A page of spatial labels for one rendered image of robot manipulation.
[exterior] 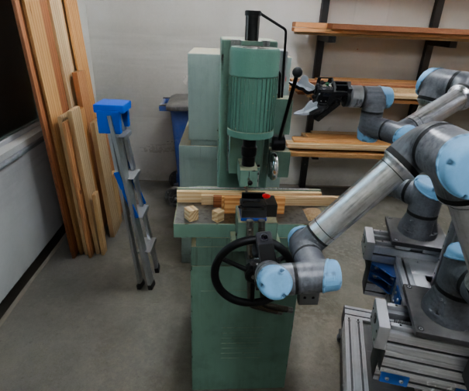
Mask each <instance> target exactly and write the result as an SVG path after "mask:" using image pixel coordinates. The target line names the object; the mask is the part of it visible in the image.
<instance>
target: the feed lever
mask: <svg viewBox="0 0 469 391"><path fill-rule="evenodd" d="M292 74H293V76H294V80H293V82H292V86H291V91H290V95H289V97H288V103H287V106H286V110H285V114H284V118H283V121H282V124H281V130H280V133H279V136H278V137H272V141H271V148H272V150H273V151H283V150H284V149H285V137H283V136H282V135H283V132H284V128H285V124H286V120H287V118H288V112H289V109H290V106H291V101H292V98H293V95H294V92H295V86H296V84H297V80H298V78H299V77H301V76H302V69H301V68H300V67H295V68H294V69H293V71H292Z"/></svg>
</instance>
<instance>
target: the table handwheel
mask: <svg viewBox="0 0 469 391"><path fill-rule="evenodd" d="M273 243H274V249H275V250H276V251H278V252H279V253H280V254H281V255H282V256H280V257H279V258H280V259H281V261H283V260H285V261H286V263H289V262H294V260H293V257H292V255H291V253H290V251H289V250H288V249H287V248H286V247H285V246H284V245H283V244H282V243H280V242H278V241H277V240H275V239H273ZM249 244H257V243H256V236H248V237H241V238H239V239H236V240H234V241H232V242H230V243H228V244H227V245H226V246H225V247H223V248H222V249H221V250H220V251H219V253H218V254H217V255H216V256H215V258H214V260H213V263H212V267H211V280H212V284H213V286H214V288H215V290H216V292H217V293H218V294H219V295H220V296H221V297H222V298H223V299H225V300H227V301H229V302H231V303H233V304H236V305H239V306H263V305H265V304H268V303H271V302H273V301H274V300H272V299H268V298H267V297H266V296H263V297H260V298H256V299H255V298H254V292H255V285H254V279H255V278H254V268H253V266H250V263H249V260H251V259H255V258H251V259H247V252H246V251H245V257H246V262H247V264H246V266H244V265H241V264H239V263H236V262H234V261H232V260H230V259H228V258H226V256H227V255H228V254H229V253H230V252H232V251H234V250H235V249H237V248H238V247H242V246H245V245H249ZM222 261H223V262H225V263H227V264H229V265H232V266H234V267H236V268H238V269H240V270H242V271H244V275H245V279H246V280H247V281H248V282H249V283H250V298H249V299H245V298H241V297H238V296H234V295H233V294H231V293H230V292H228V291H227V290H226V289H225V288H224V287H223V286H222V283H221V282H220V279H219V268H220V265H221V263H222Z"/></svg>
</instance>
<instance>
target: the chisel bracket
mask: <svg viewBox="0 0 469 391"><path fill-rule="evenodd" d="M258 175H259V172H258V170H257V166H256V163H255V165H254V166H253V167H245V166H242V158H238V161H237V176H238V181H239V185H240V187H257V183H258V179H257V178H258ZM248 178H250V180H251V181H252V182H253V184H252V185H248V184H247V182H248V180H247V179H248Z"/></svg>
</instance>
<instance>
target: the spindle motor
mask: <svg viewBox="0 0 469 391"><path fill-rule="evenodd" d="M280 56H281V52H280V50H279V48H277V47H262V46H231V48H230V50H229V91H228V114H227V134H228V135H229V136H231V137H235V138H238V139H241V140H265V139H269V138H271V137H273V135H274V118H275V109H276V99H277V90H278V74H279V64H280Z"/></svg>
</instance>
